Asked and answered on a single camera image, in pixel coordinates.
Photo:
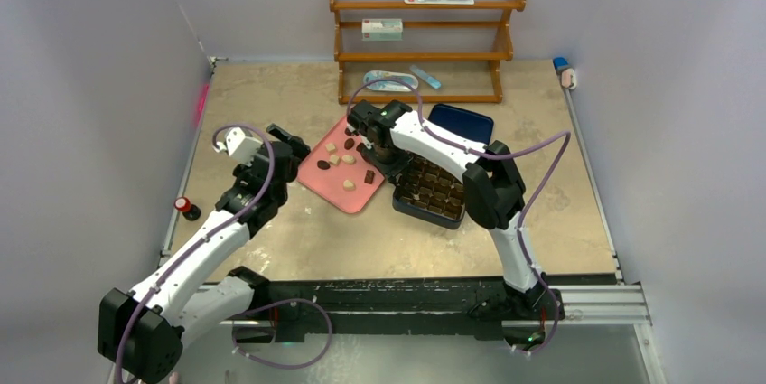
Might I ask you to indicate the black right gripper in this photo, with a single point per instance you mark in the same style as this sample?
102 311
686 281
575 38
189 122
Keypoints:
378 154

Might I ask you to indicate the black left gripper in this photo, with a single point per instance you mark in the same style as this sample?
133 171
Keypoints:
298 151

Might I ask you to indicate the dark rectangular chocolate piece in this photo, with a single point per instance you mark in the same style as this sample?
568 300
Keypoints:
369 177

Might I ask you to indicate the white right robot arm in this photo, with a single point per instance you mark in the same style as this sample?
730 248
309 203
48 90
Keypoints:
493 191

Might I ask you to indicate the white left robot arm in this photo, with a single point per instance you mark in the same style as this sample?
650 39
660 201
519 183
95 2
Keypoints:
143 331

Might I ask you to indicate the blue chocolate tin box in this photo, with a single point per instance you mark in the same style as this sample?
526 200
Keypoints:
428 192

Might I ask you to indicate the light blue oval package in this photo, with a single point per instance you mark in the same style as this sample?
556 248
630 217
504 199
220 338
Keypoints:
388 81

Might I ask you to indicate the pink plastic tray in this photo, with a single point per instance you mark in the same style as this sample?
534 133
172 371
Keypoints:
328 183

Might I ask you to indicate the light blue small tube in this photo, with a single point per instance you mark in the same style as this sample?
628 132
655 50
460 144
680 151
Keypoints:
429 79

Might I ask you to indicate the wooden shelf rack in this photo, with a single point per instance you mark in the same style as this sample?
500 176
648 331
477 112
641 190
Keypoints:
432 33

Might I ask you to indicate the white green small box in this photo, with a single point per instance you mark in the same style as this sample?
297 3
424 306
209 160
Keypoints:
382 30

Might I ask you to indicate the dark blue tin lid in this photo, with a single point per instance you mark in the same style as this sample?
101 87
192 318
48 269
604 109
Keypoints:
462 122

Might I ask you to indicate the red black button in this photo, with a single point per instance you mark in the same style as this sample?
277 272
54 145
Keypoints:
188 210

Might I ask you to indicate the blue white corner device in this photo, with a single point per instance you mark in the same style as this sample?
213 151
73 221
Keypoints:
565 72

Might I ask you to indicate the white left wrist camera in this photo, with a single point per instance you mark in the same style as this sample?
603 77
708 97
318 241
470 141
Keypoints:
239 145

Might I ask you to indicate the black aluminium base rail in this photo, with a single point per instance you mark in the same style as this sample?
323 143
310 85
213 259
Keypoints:
480 307

